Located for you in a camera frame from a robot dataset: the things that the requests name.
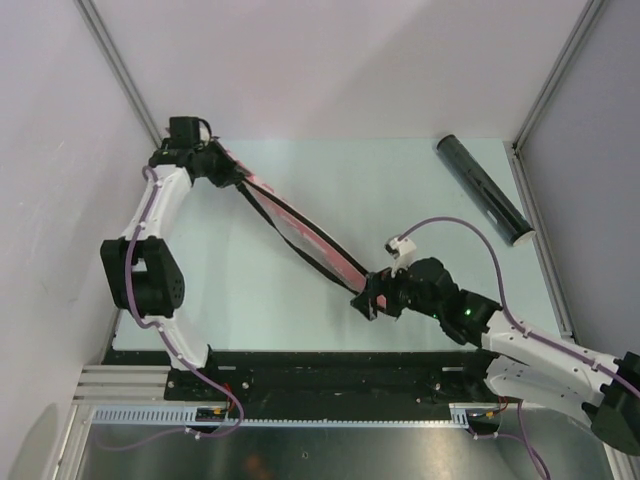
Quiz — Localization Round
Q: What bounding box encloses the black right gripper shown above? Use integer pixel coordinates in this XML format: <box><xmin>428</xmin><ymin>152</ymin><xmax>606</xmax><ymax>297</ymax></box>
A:
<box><xmin>351</xmin><ymin>255</ymin><xmax>442</xmax><ymax>320</ymax></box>

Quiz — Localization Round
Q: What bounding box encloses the pink racket bag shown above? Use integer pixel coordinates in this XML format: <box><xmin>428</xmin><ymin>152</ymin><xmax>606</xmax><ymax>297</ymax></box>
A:
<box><xmin>211</xmin><ymin>136</ymin><xmax>370</xmax><ymax>298</ymax></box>

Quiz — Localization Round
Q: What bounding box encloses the black shuttlecock tube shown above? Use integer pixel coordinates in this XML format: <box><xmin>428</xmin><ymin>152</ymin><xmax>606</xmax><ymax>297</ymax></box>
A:
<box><xmin>435</xmin><ymin>134</ymin><xmax>536</xmax><ymax>247</ymax></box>

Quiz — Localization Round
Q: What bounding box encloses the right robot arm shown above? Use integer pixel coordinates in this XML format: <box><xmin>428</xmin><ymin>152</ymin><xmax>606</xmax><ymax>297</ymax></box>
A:
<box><xmin>351</xmin><ymin>258</ymin><xmax>639</xmax><ymax>456</ymax></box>

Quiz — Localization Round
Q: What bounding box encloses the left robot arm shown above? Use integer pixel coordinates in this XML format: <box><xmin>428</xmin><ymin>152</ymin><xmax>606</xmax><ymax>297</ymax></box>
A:
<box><xmin>100</xmin><ymin>116</ymin><xmax>246</xmax><ymax>400</ymax></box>

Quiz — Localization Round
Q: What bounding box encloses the aluminium base extrusion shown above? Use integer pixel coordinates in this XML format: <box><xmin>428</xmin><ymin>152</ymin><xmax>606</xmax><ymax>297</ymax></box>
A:
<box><xmin>73</xmin><ymin>365</ymin><xmax>170</xmax><ymax>404</ymax></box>

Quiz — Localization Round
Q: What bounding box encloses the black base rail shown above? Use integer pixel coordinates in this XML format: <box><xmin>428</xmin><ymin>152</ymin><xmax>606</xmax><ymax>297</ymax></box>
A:
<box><xmin>102</xmin><ymin>349</ymin><xmax>531</xmax><ymax>422</ymax></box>

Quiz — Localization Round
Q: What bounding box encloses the white slotted cable duct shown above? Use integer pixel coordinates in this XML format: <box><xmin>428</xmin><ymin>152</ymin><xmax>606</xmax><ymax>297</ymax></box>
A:
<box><xmin>92</xmin><ymin>404</ymin><xmax>498</xmax><ymax>428</ymax></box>

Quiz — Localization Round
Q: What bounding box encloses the left aluminium frame post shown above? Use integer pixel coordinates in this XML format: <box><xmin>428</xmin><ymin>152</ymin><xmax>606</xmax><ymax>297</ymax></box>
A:
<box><xmin>73</xmin><ymin>0</ymin><xmax>162</xmax><ymax>147</ymax></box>

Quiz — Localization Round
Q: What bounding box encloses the aluminium frame post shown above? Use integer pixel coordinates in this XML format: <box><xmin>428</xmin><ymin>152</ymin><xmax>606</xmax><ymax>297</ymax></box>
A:
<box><xmin>510</xmin><ymin>0</ymin><xmax>611</xmax><ymax>156</ymax></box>
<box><xmin>73</xmin><ymin>0</ymin><xmax>162</xmax><ymax>147</ymax></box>

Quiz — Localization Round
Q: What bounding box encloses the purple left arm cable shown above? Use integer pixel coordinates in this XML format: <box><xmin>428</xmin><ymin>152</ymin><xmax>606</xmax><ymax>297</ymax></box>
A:
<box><xmin>94</xmin><ymin>167</ymin><xmax>246</xmax><ymax>454</ymax></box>

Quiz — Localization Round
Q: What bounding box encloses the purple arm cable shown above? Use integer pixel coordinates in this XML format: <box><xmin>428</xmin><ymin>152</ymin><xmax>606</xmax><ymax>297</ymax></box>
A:
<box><xmin>397</xmin><ymin>215</ymin><xmax>640</xmax><ymax>471</ymax></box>
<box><xmin>94</xmin><ymin>167</ymin><xmax>246</xmax><ymax>454</ymax></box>

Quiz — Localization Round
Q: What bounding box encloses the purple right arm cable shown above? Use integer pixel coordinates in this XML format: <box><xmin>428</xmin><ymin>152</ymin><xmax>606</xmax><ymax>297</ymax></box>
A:
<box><xmin>397</xmin><ymin>215</ymin><xmax>640</xmax><ymax>471</ymax></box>

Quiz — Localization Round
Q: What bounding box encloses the right aluminium frame post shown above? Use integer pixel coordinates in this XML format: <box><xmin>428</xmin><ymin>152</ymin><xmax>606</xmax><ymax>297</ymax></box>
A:
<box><xmin>510</xmin><ymin>0</ymin><xmax>611</xmax><ymax>156</ymax></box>

